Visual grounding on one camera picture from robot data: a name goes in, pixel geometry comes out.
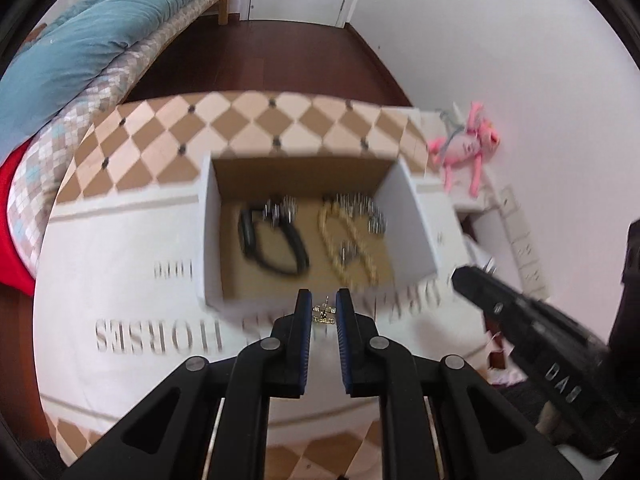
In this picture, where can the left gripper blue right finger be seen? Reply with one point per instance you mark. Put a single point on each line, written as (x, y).
(361, 377)

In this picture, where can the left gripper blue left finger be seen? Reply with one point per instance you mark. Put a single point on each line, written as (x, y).
(288, 369)

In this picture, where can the small gold earring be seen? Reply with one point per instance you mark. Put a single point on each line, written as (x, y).
(324, 313)

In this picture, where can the black smart watch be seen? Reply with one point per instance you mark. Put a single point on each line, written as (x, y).
(269, 238)

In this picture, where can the open cardboard box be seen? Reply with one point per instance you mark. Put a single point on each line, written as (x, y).
(226, 282)

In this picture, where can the white power strip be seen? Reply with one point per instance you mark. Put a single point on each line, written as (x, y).
(519, 236)

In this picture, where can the pink panther plush toy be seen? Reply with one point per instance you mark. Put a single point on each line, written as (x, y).
(473, 141)

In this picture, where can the red bed sheet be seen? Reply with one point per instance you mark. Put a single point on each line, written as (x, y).
(13, 272)

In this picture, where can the checkered mattress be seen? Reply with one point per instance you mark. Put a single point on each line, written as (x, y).
(50, 152)

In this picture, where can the blue quilt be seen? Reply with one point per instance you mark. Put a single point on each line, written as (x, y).
(52, 70)

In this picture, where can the wooden bed frame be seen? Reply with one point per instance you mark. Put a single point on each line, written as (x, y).
(219, 11)

